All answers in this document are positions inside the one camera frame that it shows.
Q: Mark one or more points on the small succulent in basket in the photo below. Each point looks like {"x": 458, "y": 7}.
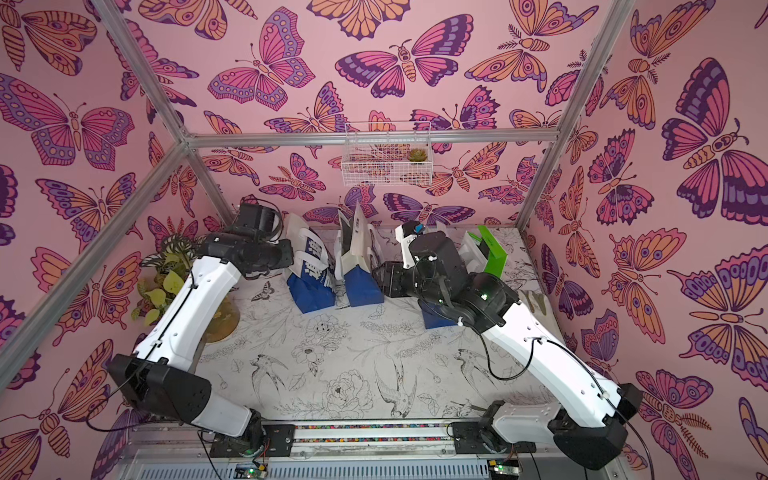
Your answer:
{"x": 418, "y": 155}

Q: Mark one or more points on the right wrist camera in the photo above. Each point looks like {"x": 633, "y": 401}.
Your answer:
{"x": 405, "y": 234}

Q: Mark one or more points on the artificial potted plant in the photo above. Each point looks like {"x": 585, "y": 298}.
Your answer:
{"x": 172, "y": 263}

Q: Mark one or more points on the white wire basket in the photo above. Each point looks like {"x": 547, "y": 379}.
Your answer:
{"x": 375, "y": 153}

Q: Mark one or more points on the green white takeout bag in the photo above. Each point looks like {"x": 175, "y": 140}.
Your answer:
{"x": 481, "y": 252}

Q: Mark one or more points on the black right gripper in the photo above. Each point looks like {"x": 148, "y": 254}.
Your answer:
{"x": 395, "y": 279}

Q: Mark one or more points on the beige gardening glove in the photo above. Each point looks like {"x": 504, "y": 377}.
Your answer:
{"x": 539, "y": 305}

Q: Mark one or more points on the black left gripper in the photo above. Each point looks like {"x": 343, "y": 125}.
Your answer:
{"x": 287, "y": 247}

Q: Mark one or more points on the blue white takeout bag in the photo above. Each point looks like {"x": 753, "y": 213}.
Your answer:
{"x": 432, "y": 318}

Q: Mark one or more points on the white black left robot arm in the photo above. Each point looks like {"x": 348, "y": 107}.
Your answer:
{"x": 158, "y": 376}

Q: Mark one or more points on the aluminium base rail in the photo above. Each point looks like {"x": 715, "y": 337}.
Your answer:
{"x": 415, "y": 449}

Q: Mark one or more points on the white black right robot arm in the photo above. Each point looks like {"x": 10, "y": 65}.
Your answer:
{"x": 589, "y": 419}

